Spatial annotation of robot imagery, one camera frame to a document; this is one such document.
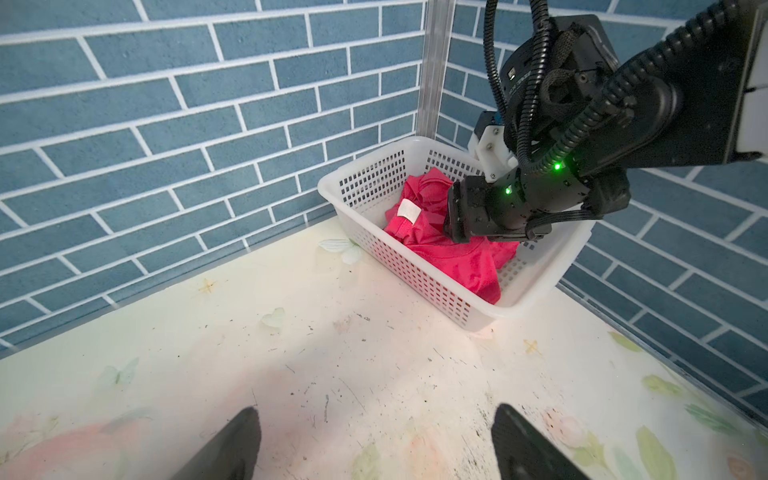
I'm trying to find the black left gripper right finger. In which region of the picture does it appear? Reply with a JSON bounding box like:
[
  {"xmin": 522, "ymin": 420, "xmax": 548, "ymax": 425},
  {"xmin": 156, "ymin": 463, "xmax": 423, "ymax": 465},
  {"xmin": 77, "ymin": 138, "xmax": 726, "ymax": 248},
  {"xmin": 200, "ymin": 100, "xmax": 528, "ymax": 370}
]
[{"xmin": 491, "ymin": 403, "xmax": 588, "ymax": 480}]

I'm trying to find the magenta t shirt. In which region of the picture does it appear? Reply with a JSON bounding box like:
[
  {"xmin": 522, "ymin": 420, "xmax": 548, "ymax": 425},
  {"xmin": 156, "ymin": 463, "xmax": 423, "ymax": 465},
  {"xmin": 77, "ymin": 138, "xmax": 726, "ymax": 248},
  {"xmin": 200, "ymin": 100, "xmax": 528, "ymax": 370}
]
[{"xmin": 384, "ymin": 168, "xmax": 519, "ymax": 304}]

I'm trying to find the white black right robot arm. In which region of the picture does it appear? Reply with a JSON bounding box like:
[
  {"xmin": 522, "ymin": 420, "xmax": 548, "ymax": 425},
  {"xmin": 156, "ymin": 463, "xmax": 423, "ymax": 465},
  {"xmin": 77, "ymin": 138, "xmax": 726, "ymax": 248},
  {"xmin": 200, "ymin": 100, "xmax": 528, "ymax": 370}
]
[{"xmin": 444, "ymin": 1, "xmax": 767, "ymax": 244}]

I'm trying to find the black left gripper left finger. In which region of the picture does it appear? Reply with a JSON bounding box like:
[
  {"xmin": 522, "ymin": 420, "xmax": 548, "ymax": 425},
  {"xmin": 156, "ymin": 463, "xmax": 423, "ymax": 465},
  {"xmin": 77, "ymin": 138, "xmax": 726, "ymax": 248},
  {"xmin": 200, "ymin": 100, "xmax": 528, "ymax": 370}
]
[{"xmin": 172, "ymin": 407, "xmax": 262, "ymax": 480}]

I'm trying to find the white perforated plastic basket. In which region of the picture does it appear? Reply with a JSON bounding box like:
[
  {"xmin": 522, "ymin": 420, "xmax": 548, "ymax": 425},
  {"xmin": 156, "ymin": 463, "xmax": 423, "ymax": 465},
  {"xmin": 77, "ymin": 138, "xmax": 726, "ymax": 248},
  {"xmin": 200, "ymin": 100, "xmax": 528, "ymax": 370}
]
[{"xmin": 318, "ymin": 136, "xmax": 593, "ymax": 331}]

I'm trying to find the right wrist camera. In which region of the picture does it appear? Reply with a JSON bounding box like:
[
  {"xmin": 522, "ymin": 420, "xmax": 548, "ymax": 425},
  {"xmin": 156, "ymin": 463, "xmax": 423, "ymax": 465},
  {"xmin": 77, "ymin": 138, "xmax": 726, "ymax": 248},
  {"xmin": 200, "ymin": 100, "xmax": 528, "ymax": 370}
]
[{"xmin": 468, "ymin": 111, "xmax": 518, "ymax": 183}]

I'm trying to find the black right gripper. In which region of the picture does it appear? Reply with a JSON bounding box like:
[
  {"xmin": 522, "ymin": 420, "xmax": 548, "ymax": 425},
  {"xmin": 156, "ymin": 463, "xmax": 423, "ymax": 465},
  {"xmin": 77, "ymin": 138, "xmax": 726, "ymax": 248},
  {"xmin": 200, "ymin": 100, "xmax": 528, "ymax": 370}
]
[{"xmin": 445, "ymin": 162, "xmax": 631, "ymax": 244}]

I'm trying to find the aluminium right corner post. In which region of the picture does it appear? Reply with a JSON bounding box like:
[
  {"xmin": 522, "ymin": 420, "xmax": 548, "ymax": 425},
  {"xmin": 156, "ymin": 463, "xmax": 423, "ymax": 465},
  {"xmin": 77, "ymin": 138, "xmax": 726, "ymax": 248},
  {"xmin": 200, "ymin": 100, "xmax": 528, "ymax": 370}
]
[{"xmin": 416, "ymin": 0, "xmax": 456, "ymax": 139}]

